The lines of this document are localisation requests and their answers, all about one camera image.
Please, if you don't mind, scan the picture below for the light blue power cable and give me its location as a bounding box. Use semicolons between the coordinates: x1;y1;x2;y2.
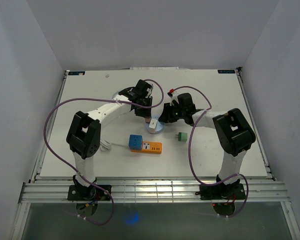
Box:
111;90;126;100

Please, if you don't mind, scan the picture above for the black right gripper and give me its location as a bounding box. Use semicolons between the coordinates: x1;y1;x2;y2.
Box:
158;102;186;124

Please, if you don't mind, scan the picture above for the orange power strip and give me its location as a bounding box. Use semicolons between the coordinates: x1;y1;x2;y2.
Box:
130;141;163;154

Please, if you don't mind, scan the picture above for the green usb charger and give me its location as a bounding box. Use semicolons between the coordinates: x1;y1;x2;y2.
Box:
175;132;188;142

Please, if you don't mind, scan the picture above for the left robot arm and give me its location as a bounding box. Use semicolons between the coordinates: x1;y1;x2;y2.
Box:
66;79;153;200

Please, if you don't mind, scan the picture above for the purple cable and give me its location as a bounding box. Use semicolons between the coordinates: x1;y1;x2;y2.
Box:
44;79;165;226
173;86;249;218

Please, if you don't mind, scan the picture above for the aluminium frame rail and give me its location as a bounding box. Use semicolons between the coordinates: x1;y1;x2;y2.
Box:
19;179;290;204

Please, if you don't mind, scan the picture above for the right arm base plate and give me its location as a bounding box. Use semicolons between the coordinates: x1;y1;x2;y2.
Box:
195;183;246;200

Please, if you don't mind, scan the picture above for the blue cube socket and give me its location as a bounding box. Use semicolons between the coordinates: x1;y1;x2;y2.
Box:
128;134;143;151

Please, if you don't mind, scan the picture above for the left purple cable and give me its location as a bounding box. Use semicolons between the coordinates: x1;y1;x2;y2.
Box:
44;79;165;226

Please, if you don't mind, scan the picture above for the round light blue socket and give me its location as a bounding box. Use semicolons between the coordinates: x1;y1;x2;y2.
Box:
145;115;165;134

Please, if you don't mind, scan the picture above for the white bundled power cable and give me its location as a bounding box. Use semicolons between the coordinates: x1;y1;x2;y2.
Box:
99;139;131;152

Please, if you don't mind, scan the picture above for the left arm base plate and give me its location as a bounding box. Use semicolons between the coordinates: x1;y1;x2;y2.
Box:
67;184;112;202

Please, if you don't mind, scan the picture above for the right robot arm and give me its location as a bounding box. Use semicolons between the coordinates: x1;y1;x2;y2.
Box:
159;90;256;201

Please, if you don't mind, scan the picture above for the white usb charger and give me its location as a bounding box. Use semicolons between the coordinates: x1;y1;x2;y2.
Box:
148;118;158;134

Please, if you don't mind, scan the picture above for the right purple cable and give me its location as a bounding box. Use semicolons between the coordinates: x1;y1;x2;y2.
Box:
173;86;249;218

